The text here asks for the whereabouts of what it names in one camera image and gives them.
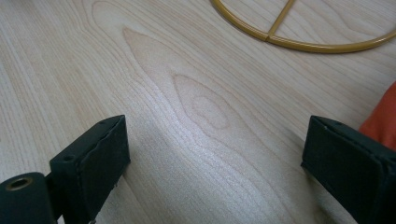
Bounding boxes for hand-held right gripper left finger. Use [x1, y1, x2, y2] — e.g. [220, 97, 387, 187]
[49, 114, 132, 224]

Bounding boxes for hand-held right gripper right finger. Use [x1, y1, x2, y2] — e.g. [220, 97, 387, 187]
[300, 115, 396, 224]

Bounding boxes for orange cloth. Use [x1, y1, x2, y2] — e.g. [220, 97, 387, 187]
[359, 81, 396, 152]

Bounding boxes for yellow ring hoop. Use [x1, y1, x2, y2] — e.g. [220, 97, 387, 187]
[210, 0, 396, 54]

